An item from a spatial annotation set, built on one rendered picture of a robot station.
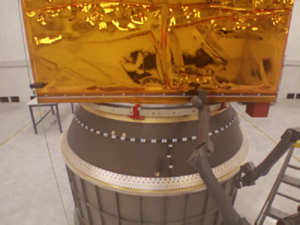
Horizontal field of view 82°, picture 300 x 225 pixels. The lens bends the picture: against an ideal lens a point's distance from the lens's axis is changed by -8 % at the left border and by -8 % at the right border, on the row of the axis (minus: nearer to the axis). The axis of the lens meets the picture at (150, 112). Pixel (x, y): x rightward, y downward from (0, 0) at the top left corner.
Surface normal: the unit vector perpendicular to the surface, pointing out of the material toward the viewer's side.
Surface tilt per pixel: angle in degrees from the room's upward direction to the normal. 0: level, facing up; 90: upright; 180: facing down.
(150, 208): 90
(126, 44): 88
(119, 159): 62
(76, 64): 89
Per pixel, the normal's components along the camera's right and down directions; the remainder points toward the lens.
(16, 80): 0.04, 0.36
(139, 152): -0.12, -0.12
